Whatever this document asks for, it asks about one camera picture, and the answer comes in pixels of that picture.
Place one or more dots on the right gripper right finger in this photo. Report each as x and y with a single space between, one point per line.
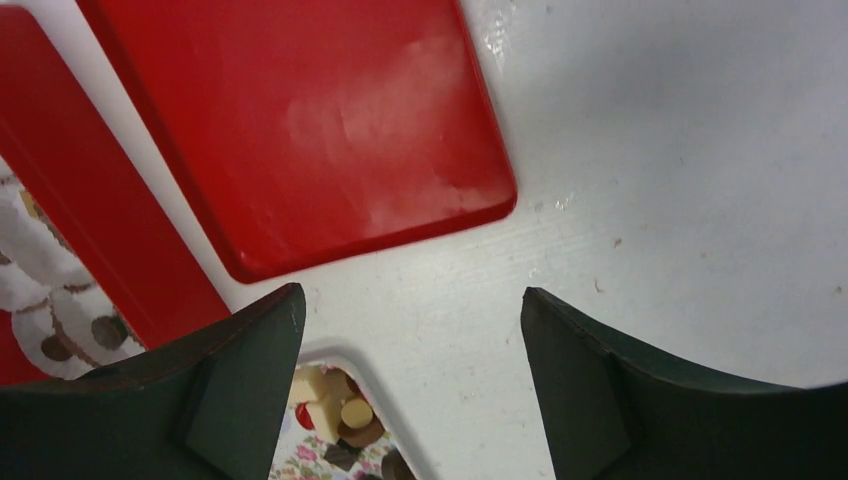
615 407

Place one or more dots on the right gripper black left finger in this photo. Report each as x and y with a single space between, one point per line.
209 405

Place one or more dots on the red box lid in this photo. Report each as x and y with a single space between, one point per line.
305 132

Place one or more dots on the red chocolate box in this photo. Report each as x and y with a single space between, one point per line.
55 139

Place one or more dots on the floral serving tray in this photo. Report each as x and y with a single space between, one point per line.
342 423

